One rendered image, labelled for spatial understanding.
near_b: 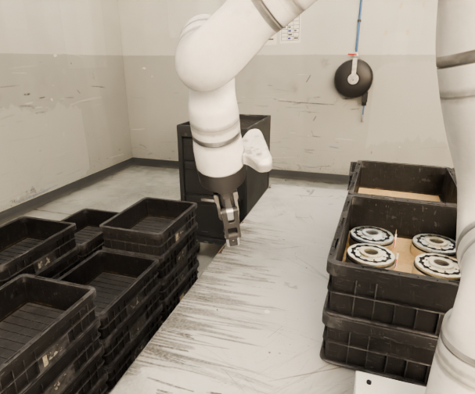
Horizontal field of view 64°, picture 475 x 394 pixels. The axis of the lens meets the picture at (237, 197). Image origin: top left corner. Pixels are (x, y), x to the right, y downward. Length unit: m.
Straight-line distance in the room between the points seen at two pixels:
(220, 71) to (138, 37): 4.41
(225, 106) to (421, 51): 3.73
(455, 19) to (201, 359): 0.70
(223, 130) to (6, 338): 1.05
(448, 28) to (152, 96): 4.48
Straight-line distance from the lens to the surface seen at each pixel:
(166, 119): 4.76
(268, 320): 0.93
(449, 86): 0.44
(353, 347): 0.80
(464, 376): 0.56
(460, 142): 0.47
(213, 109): 0.51
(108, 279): 1.77
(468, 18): 0.43
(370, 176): 1.45
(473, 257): 0.48
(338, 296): 0.75
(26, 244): 1.97
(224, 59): 0.46
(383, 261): 0.89
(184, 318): 0.94
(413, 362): 0.81
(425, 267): 0.90
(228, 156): 0.54
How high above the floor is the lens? 1.27
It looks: 20 degrees down
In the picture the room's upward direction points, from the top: straight up
